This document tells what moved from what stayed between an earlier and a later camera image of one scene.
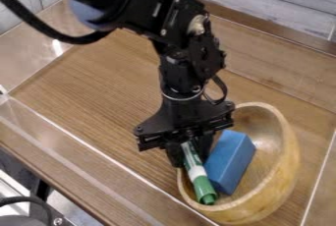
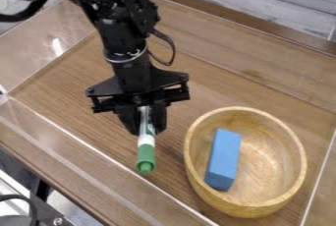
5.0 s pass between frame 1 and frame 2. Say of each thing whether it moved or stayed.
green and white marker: moved
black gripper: moved
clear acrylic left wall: stayed
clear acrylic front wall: stayed
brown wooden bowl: moved
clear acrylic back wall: stayed
